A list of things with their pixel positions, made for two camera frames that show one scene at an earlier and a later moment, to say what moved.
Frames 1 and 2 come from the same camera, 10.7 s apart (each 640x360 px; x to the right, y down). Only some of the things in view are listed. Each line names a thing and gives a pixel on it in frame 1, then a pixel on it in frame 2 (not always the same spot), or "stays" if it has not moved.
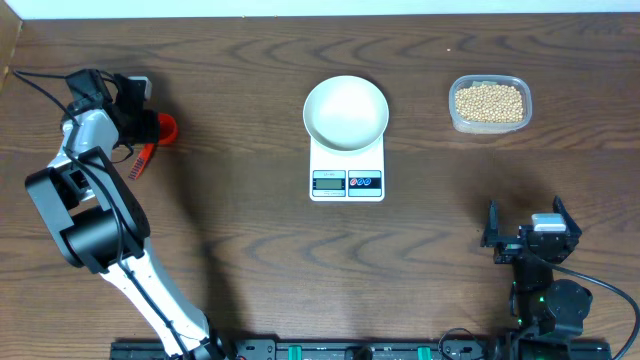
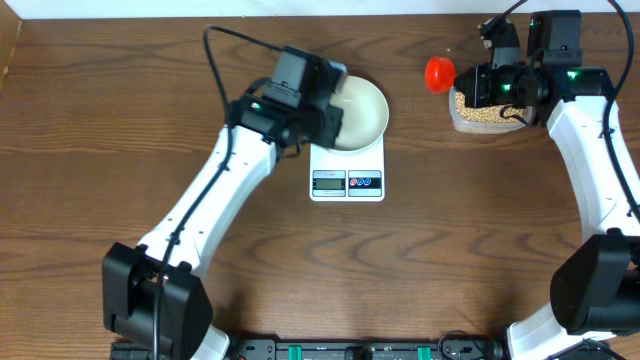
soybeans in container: [489, 103] stays
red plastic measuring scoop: [167, 132] -> [440, 73]
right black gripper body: [507, 250] -> [504, 86]
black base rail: [363, 349] stays
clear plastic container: [482, 104] stays
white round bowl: [346, 113] stays
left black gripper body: [143, 128] -> [317, 128]
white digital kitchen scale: [347, 178] stays
